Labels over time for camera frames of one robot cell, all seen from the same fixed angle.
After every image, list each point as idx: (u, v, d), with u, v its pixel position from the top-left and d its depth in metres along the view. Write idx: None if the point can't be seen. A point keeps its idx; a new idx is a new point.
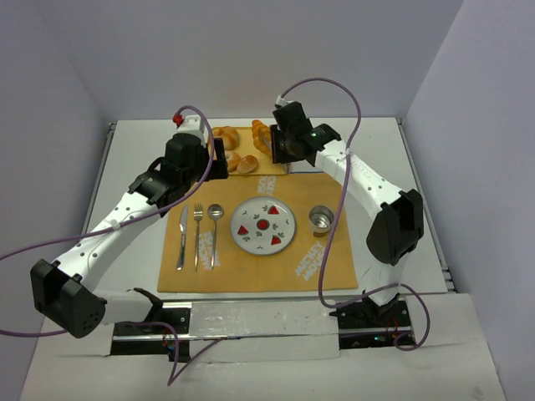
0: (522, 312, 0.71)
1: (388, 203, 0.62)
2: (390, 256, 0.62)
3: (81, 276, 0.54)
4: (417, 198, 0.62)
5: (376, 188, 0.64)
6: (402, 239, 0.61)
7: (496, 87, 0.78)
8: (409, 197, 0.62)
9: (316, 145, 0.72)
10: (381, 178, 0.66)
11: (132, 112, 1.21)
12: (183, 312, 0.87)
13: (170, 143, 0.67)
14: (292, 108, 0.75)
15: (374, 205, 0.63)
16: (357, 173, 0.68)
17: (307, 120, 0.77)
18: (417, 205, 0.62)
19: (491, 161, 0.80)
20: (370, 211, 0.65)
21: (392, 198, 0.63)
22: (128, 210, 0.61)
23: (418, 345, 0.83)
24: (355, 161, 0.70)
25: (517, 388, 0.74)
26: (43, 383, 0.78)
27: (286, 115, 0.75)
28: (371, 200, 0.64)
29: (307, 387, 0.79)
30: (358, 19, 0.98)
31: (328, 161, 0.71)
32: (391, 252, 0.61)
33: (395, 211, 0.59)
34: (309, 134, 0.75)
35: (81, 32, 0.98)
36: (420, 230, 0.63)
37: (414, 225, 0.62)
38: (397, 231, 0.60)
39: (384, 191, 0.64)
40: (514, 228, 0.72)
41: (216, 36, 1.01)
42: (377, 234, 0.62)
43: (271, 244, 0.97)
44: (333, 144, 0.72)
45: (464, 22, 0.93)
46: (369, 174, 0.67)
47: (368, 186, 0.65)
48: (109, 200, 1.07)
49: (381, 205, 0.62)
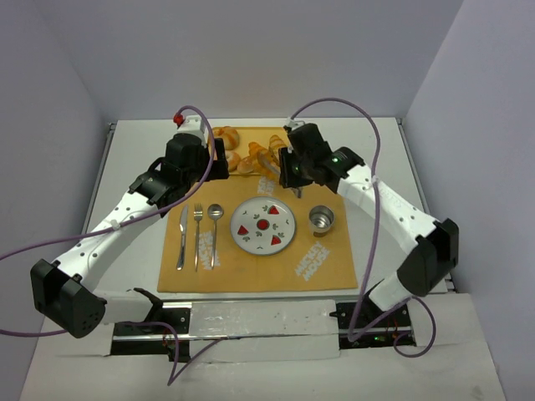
0: (523, 312, 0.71)
1: (423, 235, 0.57)
2: (425, 291, 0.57)
3: (81, 276, 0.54)
4: (454, 229, 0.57)
5: (409, 219, 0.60)
6: (437, 272, 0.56)
7: (496, 87, 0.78)
8: (445, 228, 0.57)
9: (338, 171, 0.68)
10: (412, 207, 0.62)
11: (132, 111, 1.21)
12: (183, 312, 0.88)
13: (170, 143, 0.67)
14: (308, 131, 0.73)
15: (408, 237, 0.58)
16: (386, 203, 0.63)
17: (325, 144, 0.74)
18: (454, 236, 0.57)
19: (491, 162, 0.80)
20: (403, 243, 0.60)
21: (427, 230, 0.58)
22: (128, 210, 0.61)
23: (425, 351, 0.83)
24: (383, 189, 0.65)
25: (517, 388, 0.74)
26: (43, 383, 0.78)
27: (302, 139, 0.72)
28: (403, 232, 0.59)
29: (308, 387, 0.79)
30: (358, 19, 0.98)
31: (354, 190, 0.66)
32: (426, 287, 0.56)
33: (433, 245, 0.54)
34: (329, 159, 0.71)
35: (80, 32, 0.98)
36: (454, 260, 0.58)
37: (450, 256, 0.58)
38: (434, 266, 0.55)
39: (417, 222, 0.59)
40: (514, 228, 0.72)
41: (216, 36, 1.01)
42: (410, 270, 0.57)
43: (271, 244, 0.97)
44: (356, 170, 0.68)
45: (465, 22, 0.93)
46: (399, 203, 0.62)
47: (399, 217, 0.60)
48: (109, 200, 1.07)
49: (415, 237, 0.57)
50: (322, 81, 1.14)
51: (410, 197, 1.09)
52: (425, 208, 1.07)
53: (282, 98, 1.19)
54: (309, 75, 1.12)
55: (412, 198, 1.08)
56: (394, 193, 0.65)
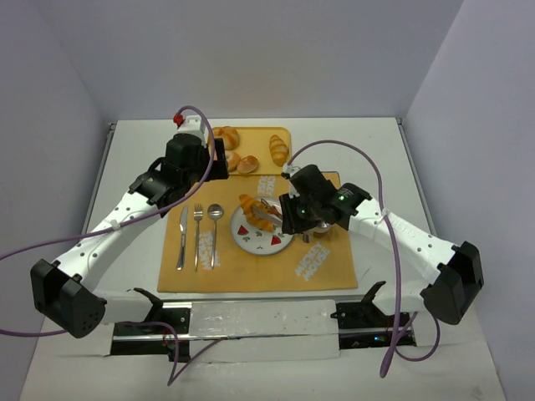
0: (523, 312, 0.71)
1: (444, 263, 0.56)
2: (456, 320, 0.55)
3: (81, 276, 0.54)
4: (472, 251, 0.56)
5: (426, 247, 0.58)
6: (466, 298, 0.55)
7: (496, 87, 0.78)
8: (464, 251, 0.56)
9: (347, 210, 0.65)
10: (427, 235, 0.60)
11: (132, 111, 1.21)
12: (183, 312, 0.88)
13: (170, 143, 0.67)
14: (310, 173, 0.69)
15: (429, 266, 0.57)
16: (401, 234, 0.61)
17: (328, 183, 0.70)
18: (475, 258, 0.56)
19: (491, 162, 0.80)
20: (425, 273, 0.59)
21: (446, 256, 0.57)
22: (128, 210, 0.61)
23: (430, 354, 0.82)
24: (394, 219, 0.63)
25: (517, 388, 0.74)
26: (43, 383, 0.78)
27: (306, 182, 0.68)
28: (423, 262, 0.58)
29: (308, 387, 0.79)
30: (358, 19, 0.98)
31: (365, 224, 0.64)
32: (459, 317, 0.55)
33: (456, 271, 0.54)
34: (336, 197, 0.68)
35: (80, 32, 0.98)
36: (480, 282, 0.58)
37: (475, 279, 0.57)
38: (461, 294, 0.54)
39: (435, 250, 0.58)
40: (515, 228, 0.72)
41: (216, 36, 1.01)
42: (435, 299, 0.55)
43: (270, 244, 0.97)
44: (364, 204, 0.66)
45: (465, 22, 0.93)
46: (413, 232, 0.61)
47: (417, 246, 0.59)
48: (108, 200, 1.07)
49: (437, 266, 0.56)
50: (322, 81, 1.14)
51: (410, 197, 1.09)
52: (425, 209, 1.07)
53: (282, 98, 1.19)
54: (308, 75, 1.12)
55: (413, 198, 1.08)
56: (405, 220, 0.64)
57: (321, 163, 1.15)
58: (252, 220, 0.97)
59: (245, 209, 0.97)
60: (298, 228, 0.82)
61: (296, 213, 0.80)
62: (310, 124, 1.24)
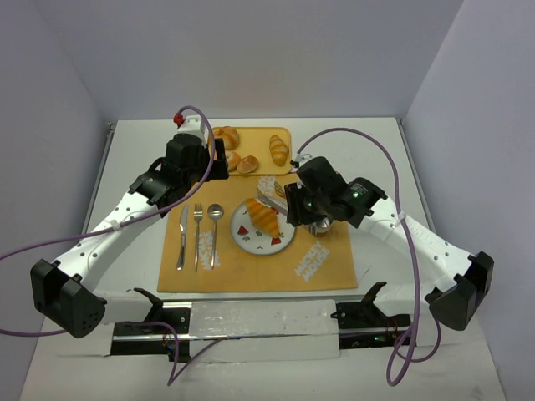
0: (523, 312, 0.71)
1: (461, 275, 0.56)
2: (463, 327, 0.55)
3: (81, 276, 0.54)
4: (489, 262, 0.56)
5: (443, 256, 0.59)
6: (475, 308, 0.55)
7: (496, 86, 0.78)
8: (481, 262, 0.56)
9: (362, 208, 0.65)
10: (444, 242, 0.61)
11: (132, 112, 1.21)
12: (183, 312, 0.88)
13: (170, 143, 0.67)
14: (319, 167, 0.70)
15: (446, 276, 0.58)
16: (418, 239, 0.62)
17: (338, 178, 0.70)
18: (489, 269, 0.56)
19: (491, 164, 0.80)
20: (439, 281, 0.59)
21: (464, 268, 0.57)
22: (128, 210, 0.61)
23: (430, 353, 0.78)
24: (410, 222, 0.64)
25: (517, 388, 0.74)
26: (43, 383, 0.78)
27: (314, 176, 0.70)
28: (440, 271, 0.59)
29: (308, 387, 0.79)
30: (358, 19, 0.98)
31: (380, 226, 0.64)
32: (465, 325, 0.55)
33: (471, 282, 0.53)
34: (349, 194, 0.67)
35: (79, 32, 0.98)
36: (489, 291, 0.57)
37: (485, 289, 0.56)
38: (472, 303, 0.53)
39: (452, 260, 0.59)
40: (514, 227, 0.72)
41: (216, 37, 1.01)
42: (445, 306, 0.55)
43: (270, 245, 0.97)
44: (379, 204, 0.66)
45: (465, 22, 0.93)
46: (430, 240, 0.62)
47: (434, 255, 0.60)
48: (108, 200, 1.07)
49: (455, 278, 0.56)
50: (322, 81, 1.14)
51: (410, 197, 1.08)
52: (425, 209, 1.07)
53: (282, 98, 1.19)
54: (309, 75, 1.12)
55: (413, 198, 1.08)
56: (421, 225, 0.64)
57: None
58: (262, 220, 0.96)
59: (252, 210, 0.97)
60: (303, 220, 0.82)
61: (303, 205, 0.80)
62: (309, 124, 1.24)
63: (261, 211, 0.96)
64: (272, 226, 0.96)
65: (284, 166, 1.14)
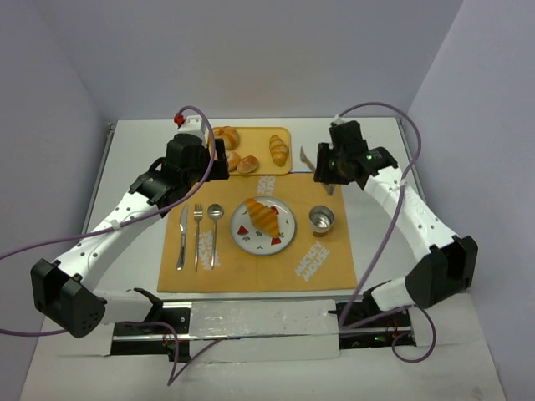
0: (522, 312, 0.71)
1: (437, 246, 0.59)
2: (430, 303, 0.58)
3: (81, 276, 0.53)
4: (471, 249, 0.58)
5: (428, 227, 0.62)
6: (445, 287, 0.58)
7: (496, 87, 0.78)
8: (462, 245, 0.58)
9: (369, 169, 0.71)
10: (434, 217, 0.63)
11: (132, 111, 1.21)
12: (183, 312, 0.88)
13: (170, 143, 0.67)
14: (348, 128, 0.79)
15: (423, 244, 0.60)
16: (409, 208, 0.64)
17: (362, 143, 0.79)
18: (470, 256, 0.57)
19: (491, 164, 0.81)
20: (416, 248, 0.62)
21: (443, 241, 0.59)
22: (128, 210, 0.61)
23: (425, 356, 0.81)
24: (409, 193, 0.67)
25: (517, 388, 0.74)
26: (43, 384, 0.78)
27: (339, 135, 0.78)
28: (419, 239, 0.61)
29: (308, 387, 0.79)
30: (358, 19, 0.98)
31: (380, 188, 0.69)
32: (430, 300, 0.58)
33: (443, 257, 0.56)
34: (364, 155, 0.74)
35: (80, 32, 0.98)
36: (468, 281, 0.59)
37: (461, 275, 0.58)
38: (441, 280, 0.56)
39: (435, 231, 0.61)
40: (515, 226, 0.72)
41: (216, 37, 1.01)
42: (415, 278, 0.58)
43: (270, 244, 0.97)
44: (389, 170, 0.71)
45: (465, 22, 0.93)
46: (420, 210, 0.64)
47: (418, 223, 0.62)
48: (109, 199, 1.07)
49: (430, 246, 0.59)
50: (323, 81, 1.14)
51: None
52: None
53: (282, 98, 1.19)
54: (309, 75, 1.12)
55: None
56: (420, 200, 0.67)
57: None
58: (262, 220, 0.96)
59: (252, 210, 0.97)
60: (324, 178, 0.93)
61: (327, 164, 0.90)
62: (309, 124, 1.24)
63: (261, 211, 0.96)
64: (272, 226, 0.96)
65: (284, 165, 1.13)
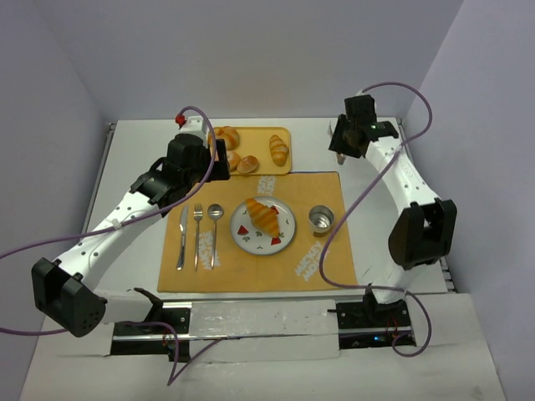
0: (522, 311, 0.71)
1: (417, 203, 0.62)
2: (405, 259, 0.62)
3: (82, 276, 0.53)
4: (450, 212, 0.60)
5: (412, 188, 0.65)
6: (421, 246, 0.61)
7: (496, 87, 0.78)
8: (442, 206, 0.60)
9: (372, 136, 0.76)
10: (421, 181, 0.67)
11: (132, 111, 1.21)
12: (183, 312, 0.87)
13: (171, 143, 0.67)
14: (359, 99, 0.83)
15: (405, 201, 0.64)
16: (399, 171, 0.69)
17: (372, 114, 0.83)
18: (449, 218, 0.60)
19: (490, 164, 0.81)
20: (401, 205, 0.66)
21: (424, 201, 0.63)
22: (129, 210, 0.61)
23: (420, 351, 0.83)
24: (404, 159, 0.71)
25: (517, 388, 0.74)
26: (42, 383, 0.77)
27: (351, 105, 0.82)
28: (403, 197, 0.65)
29: (308, 387, 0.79)
30: (358, 19, 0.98)
31: (378, 154, 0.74)
32: (405, 255, 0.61)
33: (421, 214, 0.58)
34: (369, 125, 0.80)
35: (80, 32, 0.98)
36: (445, 245, 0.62)
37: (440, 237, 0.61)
38: (418, 236, 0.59)
39: (419, 193, 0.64)
40: (515, 226, 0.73)
41: (217, 37, 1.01)
42: (396, 232, 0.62)
43: (270, 244, 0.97)
44: (389, 139, 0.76)
45: (464, 22, 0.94)
46: (410, 174, 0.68)
47: (405, 184, 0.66)
48: (109, 199, 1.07)
49: (410, 203, 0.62)
50: (323, 81, 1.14)
51: None
52: None
53: (282, 98, 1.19)
54: (309, 75, 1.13)
55: None
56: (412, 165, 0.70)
57: (320, 163, 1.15)
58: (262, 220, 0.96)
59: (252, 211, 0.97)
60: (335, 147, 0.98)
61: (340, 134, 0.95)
62: (310, 124, 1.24)
63: (261, 211, 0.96)
64: (273, 226, 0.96)
65: (284, 166, 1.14)
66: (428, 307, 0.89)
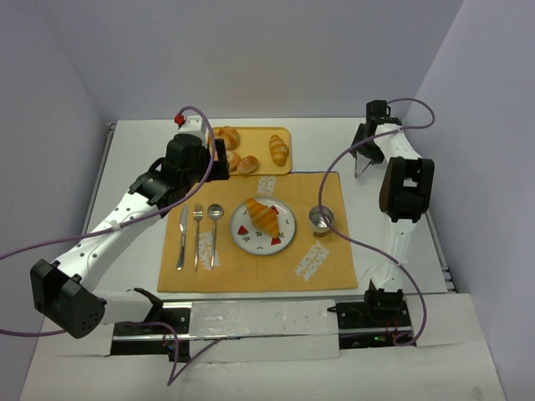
0: (522, 311, 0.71)
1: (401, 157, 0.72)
2: (389, 207, 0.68)
3: (81, 276, 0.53)
4: (429, 166, 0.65)
5: (401, 149, 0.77)
6: (402, 195, 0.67)
7: (496, 86, 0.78)
8: (423, 161, 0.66)
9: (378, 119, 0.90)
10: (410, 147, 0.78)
11: (132, 111, 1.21)
12: (183, 312, 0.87)
13: (170, 143, 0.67)
14: (378, 102, 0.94)
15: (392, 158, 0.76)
16: (393, 139, 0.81)
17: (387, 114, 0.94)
18: (426, 172, 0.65)
19: (490, 164, 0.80)
20: None
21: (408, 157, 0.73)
22: (128, 210, 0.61)
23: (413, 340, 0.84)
24: (400, 135, 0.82)
25: (517, 388, 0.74)
26: (43, 383, 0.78)
27: (370, 105, 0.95)
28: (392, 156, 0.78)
29: (308, 388, 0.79)
30: (358, 18, 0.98)
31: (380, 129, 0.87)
32: (388, 203, 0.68)
33: (403, 163, 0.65)
34: (380, 117, 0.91)
35: (79, 32, 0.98)
36: (425, 197, 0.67)
37: (418, 191, 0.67)
38: (399, 184, 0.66)
39: (404, 153, 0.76)
40: (515, 226, 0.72)
41: (216, 37, 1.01)
42: (384, 184, 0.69)
43: (270, 244, 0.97)
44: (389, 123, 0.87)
45: (465, 22, 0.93)
46: (402, 142, 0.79)
47: (395, 147, 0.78)
48: (109, 199, 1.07)
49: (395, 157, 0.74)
50: (323, 81, 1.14)
51: None
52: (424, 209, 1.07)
53: (282, 98, 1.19)
54: (309, 75, 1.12)
55: None
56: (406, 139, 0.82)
57: (319, 162, 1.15)
58: (264, 220, 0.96)
59: (252, 211, 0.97)
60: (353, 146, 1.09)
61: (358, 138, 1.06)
62: (309, 124, 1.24)
63: (261, 211, 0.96)
64: (272, 226, 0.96)
65: (284, 165, 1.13)
66: (428, 307, 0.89)
